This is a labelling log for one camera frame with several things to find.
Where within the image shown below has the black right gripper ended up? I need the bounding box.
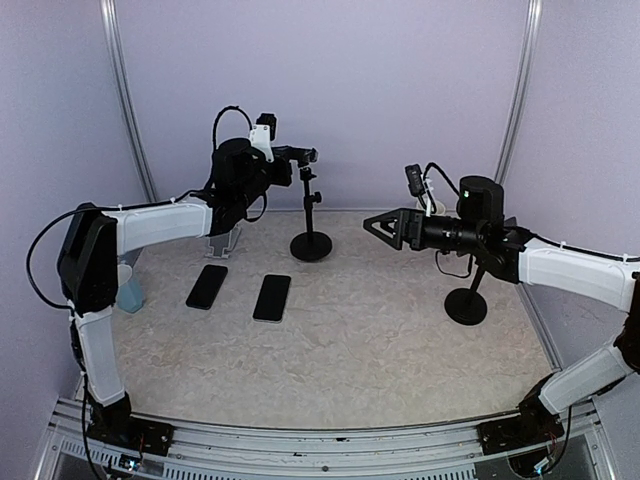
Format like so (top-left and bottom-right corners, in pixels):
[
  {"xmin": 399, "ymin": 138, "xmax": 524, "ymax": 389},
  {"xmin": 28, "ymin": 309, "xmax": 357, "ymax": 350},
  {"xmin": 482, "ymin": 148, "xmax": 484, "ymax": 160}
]
[{"xmin": 364, "ymin": 206, "xmax": 485, "ymax": 253}]

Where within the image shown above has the black round-base phone stand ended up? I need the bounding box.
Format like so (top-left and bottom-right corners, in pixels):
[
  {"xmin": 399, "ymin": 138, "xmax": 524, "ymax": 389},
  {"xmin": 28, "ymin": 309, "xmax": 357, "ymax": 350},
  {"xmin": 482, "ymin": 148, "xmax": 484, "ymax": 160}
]
[{"xmin": 290, "ymin": 166, "xmax": 333, "ymax": 263}]

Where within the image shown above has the black smartphone silver edge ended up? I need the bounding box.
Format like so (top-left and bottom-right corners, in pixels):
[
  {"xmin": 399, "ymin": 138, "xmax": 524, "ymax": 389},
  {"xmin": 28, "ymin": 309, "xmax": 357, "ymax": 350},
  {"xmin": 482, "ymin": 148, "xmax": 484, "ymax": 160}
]
[{"xmin": 252, "ymin": 274, "xmax": 291, "ymax": 323}]

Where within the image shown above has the black smartphone blue edge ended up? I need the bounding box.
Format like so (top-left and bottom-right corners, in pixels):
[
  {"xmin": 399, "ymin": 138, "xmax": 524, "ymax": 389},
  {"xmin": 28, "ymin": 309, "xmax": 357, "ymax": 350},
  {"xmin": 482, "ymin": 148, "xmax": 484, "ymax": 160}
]
[{"xmin": 185, "ymin": 264, "xmax": 228, "ymax": 310}]

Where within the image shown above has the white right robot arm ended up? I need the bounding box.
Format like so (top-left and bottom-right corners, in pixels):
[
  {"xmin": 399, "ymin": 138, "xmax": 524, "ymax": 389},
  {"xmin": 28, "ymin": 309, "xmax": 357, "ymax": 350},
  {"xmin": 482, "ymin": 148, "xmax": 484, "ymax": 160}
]
[{"xmin": 363, "ymin": 176, "xmax": 639, "ymax": 455}]

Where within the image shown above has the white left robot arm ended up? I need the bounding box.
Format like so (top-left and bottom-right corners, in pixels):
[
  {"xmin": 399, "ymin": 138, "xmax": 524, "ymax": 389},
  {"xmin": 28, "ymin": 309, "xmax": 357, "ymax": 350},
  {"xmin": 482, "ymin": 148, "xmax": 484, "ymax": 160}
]
[{"xmin": 56, "ymin": 138, "xmax": 318, "ymax": 456}]

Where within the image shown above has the grey folding phone stand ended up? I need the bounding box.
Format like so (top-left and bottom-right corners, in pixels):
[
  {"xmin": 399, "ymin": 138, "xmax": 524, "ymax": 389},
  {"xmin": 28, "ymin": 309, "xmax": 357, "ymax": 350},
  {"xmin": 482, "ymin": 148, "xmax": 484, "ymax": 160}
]
[{"xmin": 205, "ymin": 225, "xmax": 242, "ymax": 259}]

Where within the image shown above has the cream ceramic mug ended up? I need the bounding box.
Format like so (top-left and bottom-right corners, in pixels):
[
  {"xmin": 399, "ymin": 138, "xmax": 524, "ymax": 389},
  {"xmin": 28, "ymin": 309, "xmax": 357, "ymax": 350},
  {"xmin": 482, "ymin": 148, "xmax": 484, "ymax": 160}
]
[{"xmin": 425, "ymin": 200, "xmax": 447, "ymax": 215}]

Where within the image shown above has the light blue cup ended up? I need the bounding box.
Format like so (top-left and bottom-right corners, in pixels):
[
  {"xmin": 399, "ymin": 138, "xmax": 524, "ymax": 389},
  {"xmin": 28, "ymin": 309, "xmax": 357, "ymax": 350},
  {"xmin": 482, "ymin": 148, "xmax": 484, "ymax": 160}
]
[{"xmin": 116, "ymin": 263, "xmax": 145, "ymax": 314}]

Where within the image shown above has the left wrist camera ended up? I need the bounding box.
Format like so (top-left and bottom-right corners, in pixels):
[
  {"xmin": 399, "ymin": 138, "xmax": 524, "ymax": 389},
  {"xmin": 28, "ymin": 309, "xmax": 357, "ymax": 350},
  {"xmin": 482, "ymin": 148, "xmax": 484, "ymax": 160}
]
[{"xmin": 256, "ymin": 112, "xmax": 277, "ymax": 142}]

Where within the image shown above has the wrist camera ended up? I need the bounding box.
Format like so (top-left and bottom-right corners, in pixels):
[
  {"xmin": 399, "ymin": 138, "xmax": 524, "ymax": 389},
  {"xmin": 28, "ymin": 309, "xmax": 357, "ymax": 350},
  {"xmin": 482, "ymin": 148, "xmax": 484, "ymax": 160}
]
[
  {"xmin": 256, "ymin": 112, "xmax": 277, "ymax": 142},
  {"xmin": 405, "ymin": 164, "xmax": 426, "ymax": 198}
]

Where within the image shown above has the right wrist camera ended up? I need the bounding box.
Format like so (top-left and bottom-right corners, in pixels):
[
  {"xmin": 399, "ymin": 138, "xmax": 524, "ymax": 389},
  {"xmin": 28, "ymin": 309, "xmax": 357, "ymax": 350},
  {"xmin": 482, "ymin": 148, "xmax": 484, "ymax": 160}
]
[{"xmin": 405, "ymin": 164, "xmax": 426, "ymax": 198}]

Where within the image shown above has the aluminium corner post left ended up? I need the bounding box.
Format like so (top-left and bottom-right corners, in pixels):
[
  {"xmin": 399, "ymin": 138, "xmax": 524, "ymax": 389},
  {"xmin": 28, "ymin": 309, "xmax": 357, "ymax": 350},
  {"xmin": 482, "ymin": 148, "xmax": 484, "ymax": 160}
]
[{"xmin": 99, "ymin": 0, "xmax": 158, "ymax": 201}]

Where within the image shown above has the aluminium corner post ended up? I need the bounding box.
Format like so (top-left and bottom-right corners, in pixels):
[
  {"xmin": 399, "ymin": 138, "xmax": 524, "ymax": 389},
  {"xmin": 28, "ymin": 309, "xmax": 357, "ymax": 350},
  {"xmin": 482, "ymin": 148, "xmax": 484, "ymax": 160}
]
[
  {"xmin": 99, "ymin": 0, "xmax": 158, "ymax": 201},
  {"xmin": 494, "ymin": 0, "xmax": 543, "ymax": 185}
]

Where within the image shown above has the aluminium corner post right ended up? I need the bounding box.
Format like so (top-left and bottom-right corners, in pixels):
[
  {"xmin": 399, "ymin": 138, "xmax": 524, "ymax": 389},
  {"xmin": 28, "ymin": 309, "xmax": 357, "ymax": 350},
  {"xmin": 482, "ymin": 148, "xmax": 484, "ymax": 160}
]
[{"xmin": 494, "ymin": 0, "xmax": 543, "ymax": 185}]

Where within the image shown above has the aluminium front rail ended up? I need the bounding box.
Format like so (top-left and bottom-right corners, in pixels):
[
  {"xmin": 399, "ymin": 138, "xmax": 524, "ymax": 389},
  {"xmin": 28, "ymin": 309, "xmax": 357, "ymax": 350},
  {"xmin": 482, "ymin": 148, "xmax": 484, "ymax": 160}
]
[{"xmin": 34, "ymin": 397, "xmax": 616, "ymax": 480}]

